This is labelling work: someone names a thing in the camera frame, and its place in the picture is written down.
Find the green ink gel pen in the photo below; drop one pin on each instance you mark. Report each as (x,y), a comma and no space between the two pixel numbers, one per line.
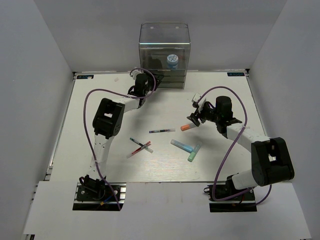
(140,144)

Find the red ink gel pen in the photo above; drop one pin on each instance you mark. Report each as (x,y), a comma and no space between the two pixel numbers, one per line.
(139,149)

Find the green highlighter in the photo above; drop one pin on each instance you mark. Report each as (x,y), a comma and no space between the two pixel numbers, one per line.
(194,151)

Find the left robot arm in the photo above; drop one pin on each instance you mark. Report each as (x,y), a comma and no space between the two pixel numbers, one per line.
(109,116)

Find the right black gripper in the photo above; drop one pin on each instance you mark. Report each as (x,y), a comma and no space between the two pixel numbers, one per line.
(194,116)

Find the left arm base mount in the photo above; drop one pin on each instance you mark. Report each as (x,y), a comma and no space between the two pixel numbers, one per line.
(97,195)

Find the blue cleaning gel jar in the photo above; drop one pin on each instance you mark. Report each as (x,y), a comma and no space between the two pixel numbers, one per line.
(172,61)

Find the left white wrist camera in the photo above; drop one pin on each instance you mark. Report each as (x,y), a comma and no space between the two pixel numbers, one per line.
(134,72)

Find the clear acrylic organizer lid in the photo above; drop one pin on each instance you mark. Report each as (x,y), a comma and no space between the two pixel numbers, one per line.
(165,38)

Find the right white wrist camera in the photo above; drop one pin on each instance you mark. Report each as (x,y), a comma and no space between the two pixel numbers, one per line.
(198,100)

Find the blue highlighter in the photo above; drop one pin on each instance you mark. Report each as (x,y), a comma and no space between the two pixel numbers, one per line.
(182,146)

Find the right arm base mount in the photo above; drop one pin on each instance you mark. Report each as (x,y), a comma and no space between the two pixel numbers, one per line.
(243,203)

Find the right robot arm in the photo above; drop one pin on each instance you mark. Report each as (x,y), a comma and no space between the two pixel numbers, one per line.
(270,159)

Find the clear drawer organizer box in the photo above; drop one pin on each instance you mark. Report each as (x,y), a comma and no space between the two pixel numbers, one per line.
(157,64)

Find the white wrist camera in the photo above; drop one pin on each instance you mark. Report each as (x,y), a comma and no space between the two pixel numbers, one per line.
(198,100)
(134,72)

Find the orange cap highlighter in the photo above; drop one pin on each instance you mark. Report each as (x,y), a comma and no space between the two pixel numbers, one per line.
(187,127)

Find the purple ink gel pen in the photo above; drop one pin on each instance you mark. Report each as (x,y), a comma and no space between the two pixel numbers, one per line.
(168,130)

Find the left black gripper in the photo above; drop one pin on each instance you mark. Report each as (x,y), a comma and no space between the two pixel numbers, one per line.
(158,78)

